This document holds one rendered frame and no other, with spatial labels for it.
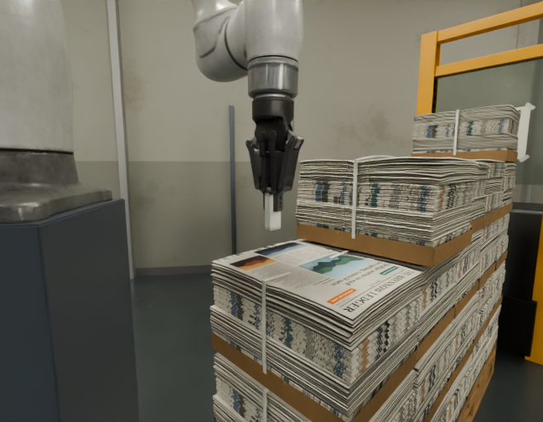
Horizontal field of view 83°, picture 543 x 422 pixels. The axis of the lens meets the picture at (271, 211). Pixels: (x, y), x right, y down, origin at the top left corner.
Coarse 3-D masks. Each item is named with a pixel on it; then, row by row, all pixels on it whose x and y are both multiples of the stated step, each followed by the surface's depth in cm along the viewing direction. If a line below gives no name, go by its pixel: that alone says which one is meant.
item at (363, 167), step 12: (348, 168) 76; (360, 168) 74; (348, 180) 77; (360, 180) 74; (372, 180) 75; (348, 192) 77; (360, 192) 74; (348, 204) 77; (360, 204) 74; (348, 216) 77; (360, 216) 74; (348, 228) 77; (360, 228) 75
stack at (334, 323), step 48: (480, 240) 106; (240, 288) 64; (288, 288) 55; (336, 288) 55; (384, 288) 55; (432, 288) 73; (480, 288) 113; (240, 336) 65; (288, 336) 55; (336, 336) 47; (384, 336) 54; (240, 384) 68; (336, 384) 49; (432, 384) 78; (480, 384) 131
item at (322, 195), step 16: (320, 160) 82; (336, 160) 78; (304, 176) 86; (320, 176) 82; (336, 176) 79; (304, 192) 87; (320, 192) 83; (336, 192) 79; (304, 208) 87; (320, 208) 83; (336, 208) 79; (320, 224) 84; (336, 224) 80
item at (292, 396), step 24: (456, 312) 89; (216, 336) 72; (432, 336) 75; (480, 336) 121; (240, 360) 66; (408, 360) 64; (264, 384) 62; (288, 384) 56; (384, 384) 56; (312, 408) 53; (432, 408) 81
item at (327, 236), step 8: (304, 224) 87; (304, 232) 88; (312, 232) 86; (320, 232) 83; (328, 232) 81; (336, 232) 80; (312, 240) 86; (320, 240) 84; (328, 240) 82; (336, 240) 80
